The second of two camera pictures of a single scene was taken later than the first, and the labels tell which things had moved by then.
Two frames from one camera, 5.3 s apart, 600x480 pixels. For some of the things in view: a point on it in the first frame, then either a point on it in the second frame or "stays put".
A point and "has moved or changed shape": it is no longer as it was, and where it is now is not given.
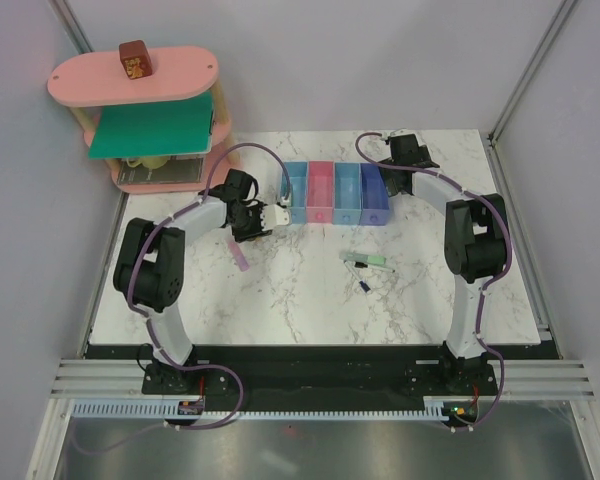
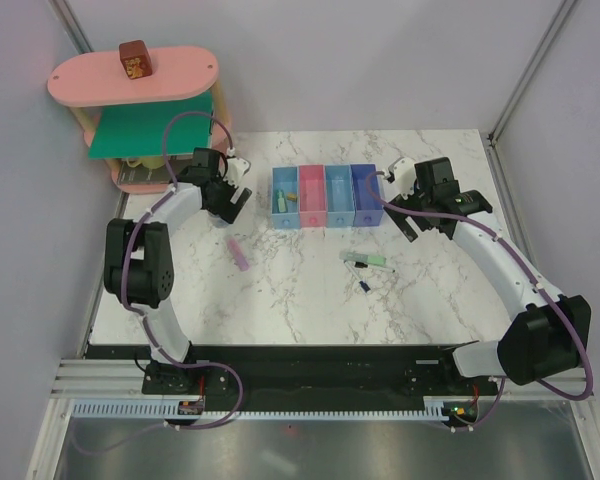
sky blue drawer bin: [347, 193] has moved or changed shape
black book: [181, 169] stays put
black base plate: [326, 370] stays put
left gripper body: [249, 225] → [223, 194]
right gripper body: [387, 177] → [419, 201]
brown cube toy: [135, 59] stays put
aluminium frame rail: [123, 379] stays put
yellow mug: [149, 162] stays put
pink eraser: [239, 256] stays put
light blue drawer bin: [298, 192] has moved or changed shape
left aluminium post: [71, 26] stays put
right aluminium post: [563, 11] stays put
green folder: [183, 126] stays put
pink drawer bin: [320, 190] has moved or changed shape
